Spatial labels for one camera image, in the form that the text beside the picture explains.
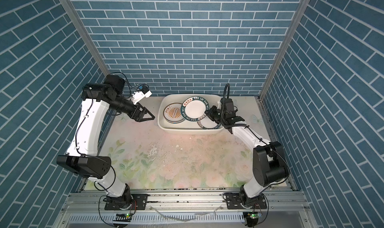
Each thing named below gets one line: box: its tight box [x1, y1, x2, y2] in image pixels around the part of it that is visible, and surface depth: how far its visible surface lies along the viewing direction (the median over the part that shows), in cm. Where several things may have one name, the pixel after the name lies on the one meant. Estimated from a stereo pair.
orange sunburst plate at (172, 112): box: [163, 102, 185, 122], surface depth 110 cm
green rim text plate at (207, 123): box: [196, 115, 222, 130], surface depth 104 cm
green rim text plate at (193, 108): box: [180, 96, 210, 122], surface depth 93 cm
